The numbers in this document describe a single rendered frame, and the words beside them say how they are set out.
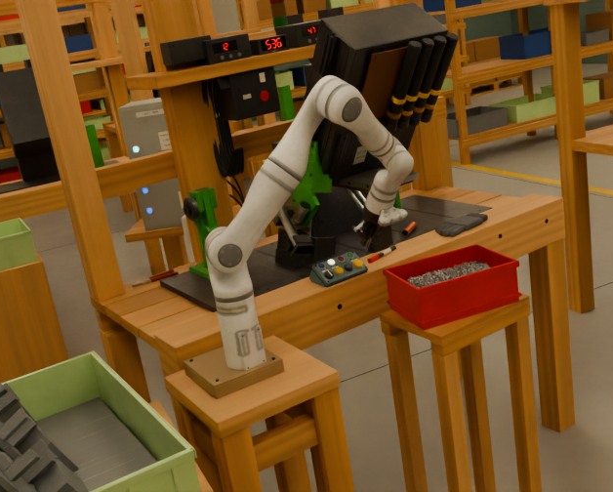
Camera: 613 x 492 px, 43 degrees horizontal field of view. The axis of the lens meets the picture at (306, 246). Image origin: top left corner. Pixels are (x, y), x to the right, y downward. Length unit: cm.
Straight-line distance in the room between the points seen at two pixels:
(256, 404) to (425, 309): 58
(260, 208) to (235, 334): 30
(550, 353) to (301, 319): 115
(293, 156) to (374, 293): 72
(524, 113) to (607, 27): 137
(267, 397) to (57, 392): 51
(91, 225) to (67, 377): 69
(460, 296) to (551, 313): 85
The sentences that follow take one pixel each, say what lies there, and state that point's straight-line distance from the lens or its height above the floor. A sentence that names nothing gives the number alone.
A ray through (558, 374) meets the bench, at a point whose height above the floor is 24.
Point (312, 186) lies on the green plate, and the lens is 243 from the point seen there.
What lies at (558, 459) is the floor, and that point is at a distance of 304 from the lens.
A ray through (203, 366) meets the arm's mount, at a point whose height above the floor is 89.
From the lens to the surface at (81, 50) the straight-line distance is 929.
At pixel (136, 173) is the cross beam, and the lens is 266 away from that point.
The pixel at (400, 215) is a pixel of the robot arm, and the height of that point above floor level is 110.
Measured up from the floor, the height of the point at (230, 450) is 77.
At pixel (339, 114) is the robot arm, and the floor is 143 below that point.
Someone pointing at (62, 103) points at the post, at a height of 151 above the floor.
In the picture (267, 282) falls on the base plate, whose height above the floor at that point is 90.
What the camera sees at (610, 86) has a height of 39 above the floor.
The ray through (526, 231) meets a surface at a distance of 276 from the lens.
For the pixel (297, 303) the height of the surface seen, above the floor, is 89.
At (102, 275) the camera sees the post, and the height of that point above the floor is 96.
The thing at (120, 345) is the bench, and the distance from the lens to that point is 265.
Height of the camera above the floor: 167
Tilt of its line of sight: 17 degrees down
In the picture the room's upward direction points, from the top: 9 degrees counter-clockwise
